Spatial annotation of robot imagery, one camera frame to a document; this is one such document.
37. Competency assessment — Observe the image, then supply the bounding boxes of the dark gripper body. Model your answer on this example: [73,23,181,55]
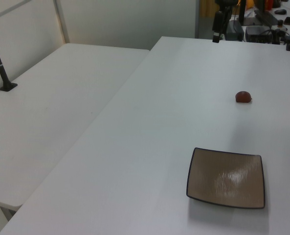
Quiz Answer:
[213,10,224,33]

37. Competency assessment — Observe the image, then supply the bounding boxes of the small round brown chestnut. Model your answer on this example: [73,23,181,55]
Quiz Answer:
[235,91,254,104]

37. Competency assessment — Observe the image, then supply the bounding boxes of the square brown ceramic plate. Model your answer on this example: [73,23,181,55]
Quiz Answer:
[186,147,266,210]

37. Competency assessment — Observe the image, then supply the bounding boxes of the dark grey box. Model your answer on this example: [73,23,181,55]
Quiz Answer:
[227,20,245,41]

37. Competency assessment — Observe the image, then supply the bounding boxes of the black upright pole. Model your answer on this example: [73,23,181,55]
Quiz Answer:
[239,0,246,25]

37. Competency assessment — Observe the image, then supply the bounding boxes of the black electronics unit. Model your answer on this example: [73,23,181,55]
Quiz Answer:
[245,25,282,45]

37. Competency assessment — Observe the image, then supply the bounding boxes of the black keyboard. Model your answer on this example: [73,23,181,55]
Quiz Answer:
[254,9,278,25]

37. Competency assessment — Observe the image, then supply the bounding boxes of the grey metal partition frame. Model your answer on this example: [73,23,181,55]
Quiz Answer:
[53,0,70,45]

